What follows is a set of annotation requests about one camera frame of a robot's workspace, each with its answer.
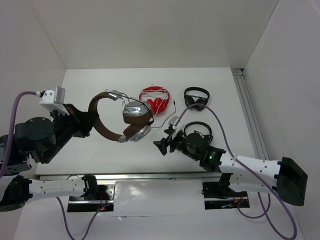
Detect black headphones far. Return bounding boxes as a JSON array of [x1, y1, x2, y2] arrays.
[[184, 86, 210, 111]]

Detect aluminium front rail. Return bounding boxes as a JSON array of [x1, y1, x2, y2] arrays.
[[39, 170, 238, 186]]

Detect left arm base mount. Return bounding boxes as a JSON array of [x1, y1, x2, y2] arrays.
[[67, 182, 116, 213]]

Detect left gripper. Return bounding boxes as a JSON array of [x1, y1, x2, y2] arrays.
[[41, 103, 101, 163]]

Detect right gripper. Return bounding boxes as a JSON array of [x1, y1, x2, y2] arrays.
[[153, 128, 200, 161]]

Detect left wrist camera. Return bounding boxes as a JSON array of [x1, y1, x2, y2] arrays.
[[39, 86, 66, 113]]

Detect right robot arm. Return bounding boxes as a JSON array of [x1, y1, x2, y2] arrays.
[[153, 127, 308, 207]]

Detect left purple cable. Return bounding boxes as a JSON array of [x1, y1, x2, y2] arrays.
[[0, 91, 113, 240]]

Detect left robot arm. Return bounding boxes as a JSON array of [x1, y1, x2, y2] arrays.
[[0, 104, 99, 212]]

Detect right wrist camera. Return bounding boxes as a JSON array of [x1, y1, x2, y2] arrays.
[[168, 115, 185, 133]]

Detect thin black headphone cable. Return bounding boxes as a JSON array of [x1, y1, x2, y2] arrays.
[[119, 96, 178, 130]]

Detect brown silver headphones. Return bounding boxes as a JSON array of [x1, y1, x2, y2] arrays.
[[88, 90, 154, 143]]

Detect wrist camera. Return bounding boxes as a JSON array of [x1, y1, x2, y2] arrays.
[[39, 86, 66, 113], [168, 115, 185, 133]]

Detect black headphones near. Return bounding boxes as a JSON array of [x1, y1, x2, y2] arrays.
[[183, 121, 213, 138]]

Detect black headphones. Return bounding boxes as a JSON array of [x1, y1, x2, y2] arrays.
[[183, 121, 213, 138], [184, 86, 210, 111]]

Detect red headphones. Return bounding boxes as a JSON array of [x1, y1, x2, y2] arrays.
[[138, 86, 170, 116]]

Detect aluminium side rail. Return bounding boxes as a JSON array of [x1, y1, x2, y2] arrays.
[[231, 68, 269, 160]]

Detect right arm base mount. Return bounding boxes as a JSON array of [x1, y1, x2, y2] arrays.
[[201, 182, 250, 210]]

